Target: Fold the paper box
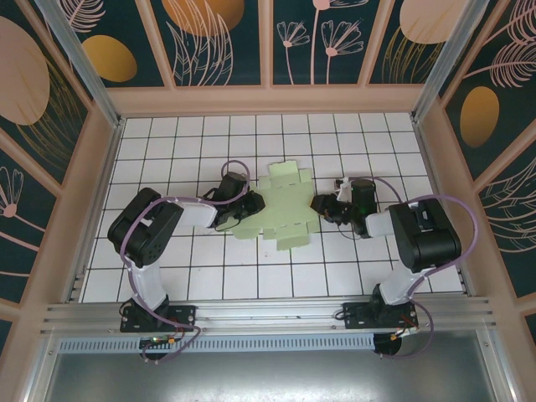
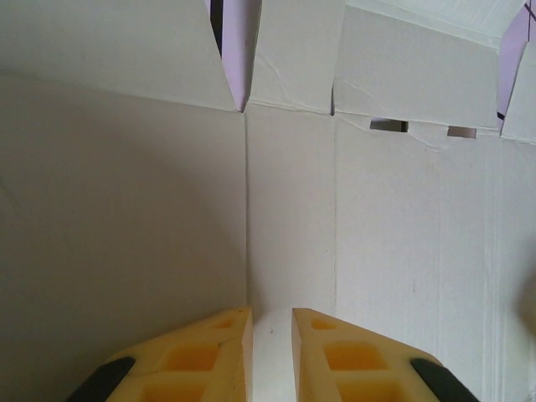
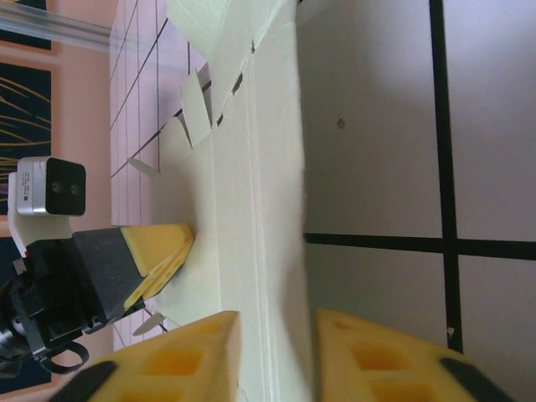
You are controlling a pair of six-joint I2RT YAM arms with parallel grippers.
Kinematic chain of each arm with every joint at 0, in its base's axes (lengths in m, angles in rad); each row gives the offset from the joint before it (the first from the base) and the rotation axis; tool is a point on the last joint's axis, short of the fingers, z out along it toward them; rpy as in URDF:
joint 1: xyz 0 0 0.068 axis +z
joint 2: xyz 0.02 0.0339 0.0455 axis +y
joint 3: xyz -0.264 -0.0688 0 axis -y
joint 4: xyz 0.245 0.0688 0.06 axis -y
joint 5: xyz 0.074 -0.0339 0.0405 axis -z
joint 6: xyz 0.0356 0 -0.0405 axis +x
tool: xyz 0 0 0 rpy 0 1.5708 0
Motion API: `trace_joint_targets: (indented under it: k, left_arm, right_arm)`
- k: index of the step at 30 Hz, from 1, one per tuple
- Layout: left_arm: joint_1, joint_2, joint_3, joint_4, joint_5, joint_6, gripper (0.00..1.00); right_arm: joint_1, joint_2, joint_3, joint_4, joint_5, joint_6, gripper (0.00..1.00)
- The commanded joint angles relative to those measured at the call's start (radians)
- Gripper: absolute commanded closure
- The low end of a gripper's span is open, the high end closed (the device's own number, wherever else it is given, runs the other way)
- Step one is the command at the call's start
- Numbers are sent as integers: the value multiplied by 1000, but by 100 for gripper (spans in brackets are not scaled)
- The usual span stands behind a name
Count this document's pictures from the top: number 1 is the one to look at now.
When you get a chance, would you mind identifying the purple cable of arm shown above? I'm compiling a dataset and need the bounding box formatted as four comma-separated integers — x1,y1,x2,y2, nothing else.
119,160,252,364
368,175,478,361

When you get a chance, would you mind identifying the aluminium corner post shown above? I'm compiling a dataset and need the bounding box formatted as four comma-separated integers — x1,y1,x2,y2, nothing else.
411,0,502,123
35,0,126,129

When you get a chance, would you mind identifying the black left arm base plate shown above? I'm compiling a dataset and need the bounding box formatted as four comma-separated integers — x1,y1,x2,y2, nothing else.
120,299,198,334

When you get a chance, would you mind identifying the light green paper box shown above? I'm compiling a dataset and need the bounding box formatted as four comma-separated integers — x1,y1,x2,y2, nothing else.
230,161,322,252

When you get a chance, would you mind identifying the small green circuit board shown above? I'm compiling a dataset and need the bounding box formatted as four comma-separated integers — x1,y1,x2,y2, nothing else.
140,334,178,348

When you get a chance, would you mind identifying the aluminium mounting rail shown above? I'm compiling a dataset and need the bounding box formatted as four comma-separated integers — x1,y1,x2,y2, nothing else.
39,296,497,336

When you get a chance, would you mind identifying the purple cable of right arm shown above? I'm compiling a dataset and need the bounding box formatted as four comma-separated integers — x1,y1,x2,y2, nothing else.
368,175,478,361

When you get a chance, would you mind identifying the grey slotted cable duct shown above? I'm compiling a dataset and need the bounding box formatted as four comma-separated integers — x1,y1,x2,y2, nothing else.
56,333,378,353

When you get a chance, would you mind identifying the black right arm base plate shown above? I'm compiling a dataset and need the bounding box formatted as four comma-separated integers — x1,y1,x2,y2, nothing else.
342,299,420,332

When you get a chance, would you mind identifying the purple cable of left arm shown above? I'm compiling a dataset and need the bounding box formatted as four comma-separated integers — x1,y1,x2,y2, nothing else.
119,160,252,364

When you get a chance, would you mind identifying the grey metal sheet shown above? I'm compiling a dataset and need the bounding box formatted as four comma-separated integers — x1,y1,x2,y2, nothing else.
24,330,514,402

